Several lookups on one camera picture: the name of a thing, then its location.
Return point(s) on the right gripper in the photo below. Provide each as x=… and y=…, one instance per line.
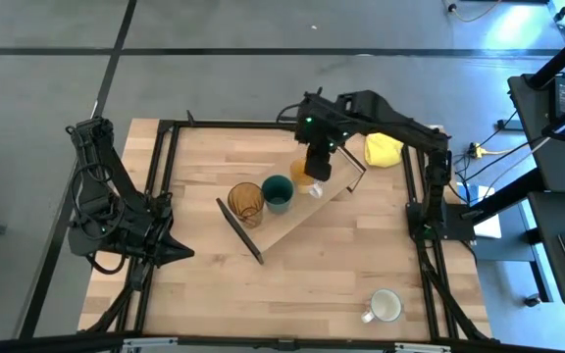
x=319, y=125

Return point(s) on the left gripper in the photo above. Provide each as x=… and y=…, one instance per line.
x=152, y=245

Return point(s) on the orange mug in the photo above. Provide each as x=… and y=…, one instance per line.
x=299, y=179

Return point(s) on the dark green cup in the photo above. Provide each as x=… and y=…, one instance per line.
x=277, y=193

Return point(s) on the amber ribbed glass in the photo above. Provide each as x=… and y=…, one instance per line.
x=245, y=198

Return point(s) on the white mug red lattice pattern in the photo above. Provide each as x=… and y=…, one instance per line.
x=385, y=305

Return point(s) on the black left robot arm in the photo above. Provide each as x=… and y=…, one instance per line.
x=96, y=166

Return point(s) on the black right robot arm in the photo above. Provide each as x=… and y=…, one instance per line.
x=410, y=132

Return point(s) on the yellow cloth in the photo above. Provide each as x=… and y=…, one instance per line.
x=383, y=149

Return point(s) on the yellow power plug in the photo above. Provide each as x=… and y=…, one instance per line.
x=478, y=150

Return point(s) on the black rig beam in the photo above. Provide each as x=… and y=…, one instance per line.
x=42, y=343

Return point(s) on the black side desk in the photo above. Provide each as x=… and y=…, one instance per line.
x=557, y=162

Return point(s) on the black keyboard desk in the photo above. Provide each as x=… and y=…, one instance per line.
x=547, y=255

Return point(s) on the black diagonal beam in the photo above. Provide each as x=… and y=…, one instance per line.
x=562, y=59

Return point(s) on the wooden shelf black metal frame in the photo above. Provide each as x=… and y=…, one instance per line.
x=282, y=225

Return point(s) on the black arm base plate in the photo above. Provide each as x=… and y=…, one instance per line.
x=459, y=220

